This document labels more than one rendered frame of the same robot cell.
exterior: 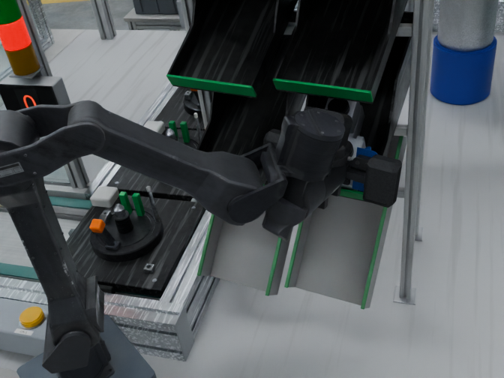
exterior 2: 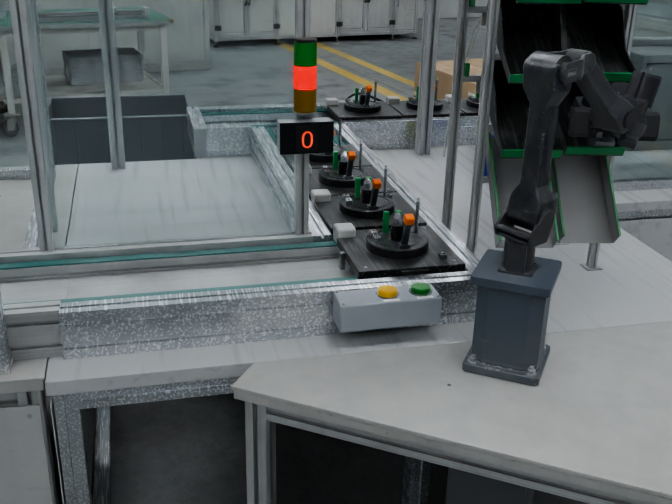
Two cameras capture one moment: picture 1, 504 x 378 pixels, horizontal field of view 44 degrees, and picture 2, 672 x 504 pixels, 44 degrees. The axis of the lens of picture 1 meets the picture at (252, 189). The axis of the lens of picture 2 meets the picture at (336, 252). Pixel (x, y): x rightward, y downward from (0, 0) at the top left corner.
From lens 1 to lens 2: 144 cm
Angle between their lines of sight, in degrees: 34
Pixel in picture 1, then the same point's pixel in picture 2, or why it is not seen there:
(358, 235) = (589, 199)
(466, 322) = (639, 271)
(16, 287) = (344, 284)
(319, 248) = (567, 213)
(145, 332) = (468, 294)
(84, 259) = (381, 261)
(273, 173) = (637, 100)
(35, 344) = (401, 310)
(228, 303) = not seen: hidden behind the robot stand
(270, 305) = not seen: hidden behind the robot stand
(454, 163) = not seen: hidden behind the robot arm
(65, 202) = (298, 245)
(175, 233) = (431, 240)
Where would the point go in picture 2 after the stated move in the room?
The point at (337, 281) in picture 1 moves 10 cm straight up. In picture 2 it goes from (586, 231) to (593, 189)
